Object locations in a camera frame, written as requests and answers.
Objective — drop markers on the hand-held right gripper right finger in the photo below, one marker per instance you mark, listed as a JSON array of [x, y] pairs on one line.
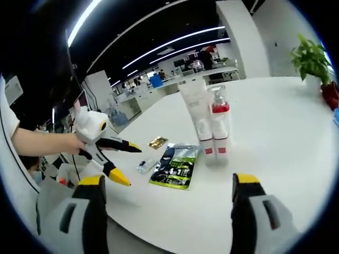
[[243, 225]]

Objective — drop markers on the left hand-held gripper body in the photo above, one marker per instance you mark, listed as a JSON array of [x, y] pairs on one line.
[[90, 127]]

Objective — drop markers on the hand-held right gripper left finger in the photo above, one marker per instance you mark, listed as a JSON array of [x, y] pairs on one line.
[[90, 225]]

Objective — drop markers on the small clear skincare sachet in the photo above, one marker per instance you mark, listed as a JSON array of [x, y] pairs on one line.
[[147, 166]]

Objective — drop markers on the gold foil skincare sachet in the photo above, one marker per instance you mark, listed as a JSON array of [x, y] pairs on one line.
[[158, 143]]

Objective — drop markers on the black green skincare pack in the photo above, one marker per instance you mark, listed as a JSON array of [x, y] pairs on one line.
[[174, 169]]

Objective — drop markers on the small clear-capped skincare bottle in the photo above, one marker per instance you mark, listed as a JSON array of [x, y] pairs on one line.
[[206, 156]]

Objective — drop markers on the white skincare tube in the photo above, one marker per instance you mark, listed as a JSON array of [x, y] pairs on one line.
[[193, 105]]

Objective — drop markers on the red-collared white skincare bottle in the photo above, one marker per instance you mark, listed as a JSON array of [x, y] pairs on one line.
[[222, 132]]

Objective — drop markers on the blue storage bin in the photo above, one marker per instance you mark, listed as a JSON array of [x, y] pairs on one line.
[[155, 82]]

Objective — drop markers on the open white laptop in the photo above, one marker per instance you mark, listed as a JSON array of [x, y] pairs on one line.
[[79, 99]]

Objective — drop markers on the black white checkerboard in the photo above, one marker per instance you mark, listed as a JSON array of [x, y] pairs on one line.
[[53, 165]]

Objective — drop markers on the white worn device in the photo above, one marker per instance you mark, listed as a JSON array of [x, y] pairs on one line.
[[12, 90]]

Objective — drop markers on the wide ceiling light strip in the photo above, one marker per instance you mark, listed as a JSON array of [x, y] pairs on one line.
[[84, 23]]

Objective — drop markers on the long white office counter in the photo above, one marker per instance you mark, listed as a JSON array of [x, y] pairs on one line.
[[225, 71]]

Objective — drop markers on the blue tissue pack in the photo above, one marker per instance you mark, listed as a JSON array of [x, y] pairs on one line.
[[336, 117]]

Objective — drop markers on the long ceiling light strip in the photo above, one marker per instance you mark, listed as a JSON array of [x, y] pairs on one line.
[[226, 38], [221, 27]]

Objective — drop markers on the dark red container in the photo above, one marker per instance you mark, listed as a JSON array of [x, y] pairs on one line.
[[331, 95]]

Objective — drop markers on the green potted plant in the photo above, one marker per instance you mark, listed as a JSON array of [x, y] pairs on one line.
[[310, 58]]

